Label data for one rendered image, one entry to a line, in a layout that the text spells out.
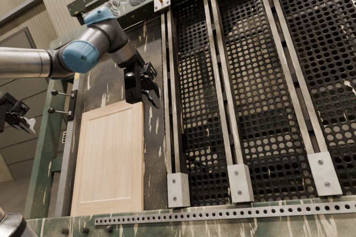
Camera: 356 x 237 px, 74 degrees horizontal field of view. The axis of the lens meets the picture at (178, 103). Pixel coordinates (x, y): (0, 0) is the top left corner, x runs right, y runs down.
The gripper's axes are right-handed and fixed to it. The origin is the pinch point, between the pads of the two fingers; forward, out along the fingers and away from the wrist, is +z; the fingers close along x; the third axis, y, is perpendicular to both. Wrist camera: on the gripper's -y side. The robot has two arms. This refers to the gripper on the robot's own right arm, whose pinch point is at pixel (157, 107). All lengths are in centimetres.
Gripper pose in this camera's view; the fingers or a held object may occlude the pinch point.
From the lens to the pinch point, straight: 82.5
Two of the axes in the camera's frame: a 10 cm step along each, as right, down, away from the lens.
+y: 1.2, -6.7, 7.3
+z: 4.4, 7.0, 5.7
